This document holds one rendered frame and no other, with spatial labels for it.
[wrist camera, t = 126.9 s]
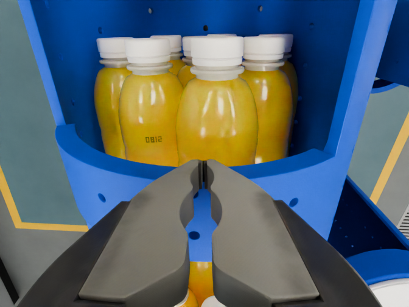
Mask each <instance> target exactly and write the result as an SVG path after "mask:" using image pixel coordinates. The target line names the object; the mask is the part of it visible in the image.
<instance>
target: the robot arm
mask: <svg viewBox="0 0 409 307"><path fill-rule="evenodd" d="M203 171H204V188H205V189H208V191H209V192H210V193H211V217H212V219H213V220H214V221H215V223H216V224H217V225H218V226H217V228H216V229H215V230H214V232H213V233H212V280H213V291H214V296H215V298H216V299H217V300H218V301H219V302H220V303H221V304H223V305H225V306H226V307H383V306H382V305H381V303H380V302H379V300H378V299H377V297H376V296H375V294H374V293H373V291H372V290H371V289H370V287H369V286H368V285H367V284H366V282H365V281H364V279H363V278H362V277H361V276H360V275H359V274H358V272H357V271H356V270H355V269H354V268H353V267H352V266H351V265H350V263H349V262H348V261H347V260H346V259H345V258H344V257H343V256H342V255H341V254H340V253H339V252H338V251H337V250H336V249H335V248H334V247H333V246H331V245H330V244H329V243H328V242H327V241H326V240H325V239H324V238H323V237H322V236H321V235H320V234H319V233H317V232H316V231H315V230H314V229H313V228H312V227H311V226H310V225H309V224H308V223H307V222H306V221H305V220H304V219H302V218H301V217H300V216H299V215H298V214H297V213H296V212H294V211H293V210H292V209H291V208H290V207H289V206H288V205H287V204H286V203H285V202H284V201H283V200H275V199H274V198H272V196H270V195H269V194H268V193H267V192H266V191H265V190H263V189H262V188H261V187H260V186H259V185H257V184H255V183H254V182H252V181H251V180H250V179H248V178H246V177H244V176H243V175H241V174H239V173H238V172H236V171H234V170H232V169H230V168H229V167H227V166H225V165H224V164H221V163H219V162H218V161H216V160H213V159H208V160H205V161H201V160H198V159H195V160H190V161H188V162H187V163H184V164H182V165H181V166H179V167H177V168H176V169H174V170H172V171H170V172H168V173H167V174H165V175H163V176H161V177H160V178H158V179H156V180H155V181H153V182H151V183H150V184H149V185H147V186H146V187H145V188H144V189H142V190H141V191H140V192H138V193H137V194H136V195H135V196H134V197H133V198H132V199H131V200H130V201H129V202H128V201H121V202H120V203H119V204H117V205H116V206H115V207H114V208H113V209H112V210H111V211H110V212H109V213H107V214H106V215H105V216H104V217H103V218H101V220H100V221H98V222H97V223H96V224H95V225H94V226H93V227H91V228H90V229H89V230H88V231H87V232H86V233H85V234H84V235H83V236H81V237H80V238H79V239H78V240H77V241H76V242H75V243H73V245H71V246H70V247H69V248H68V249H67V250H65V251H64V252H63V253H62V254H61V255H60V256H59V257H58V258H57V259H56V260H55V261H54V262H53V263H52V264H51V265H50V266H49V267H48V268H47V269H46V270H45V272H44V273H43V274H42V275H41V276H40V277H39V279H37V281H36V282H35V283H34V284H33V286H32V287H31V288H30V289H29V291H28V292H27V294H26V295H25V296H24V297H23V299H22V300H21V301H20V303H19V304H18V306H17V307H174V306H175V305H177V304H179V303H180V302H182V301H183V300H184V299H185V297H186V295H187V290H188V284H189V274H190V259H189V241H188V233H187V231H186V230H185V228H186V227H187V225H188V223H189V222H190V221H191V220H192V219H193V218H194V195H195V194H196V193H197V192H198V190H199V189H202V184H203Z"/></svg>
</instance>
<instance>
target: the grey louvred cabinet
mask: <svg viewBox="0 0 409 307"><path fill-rule="evenodd" d="M18 299H19V296H18V294H17V292H16V289H15V287H14V285H13V283H12V281H11V279H10V277H9V275H8V273H7V270H6V268H5V266H4V264H3V262H2V259H1V257H0V307H15V305H14V304H15V303H16V302H17V300H18Z"/></svg>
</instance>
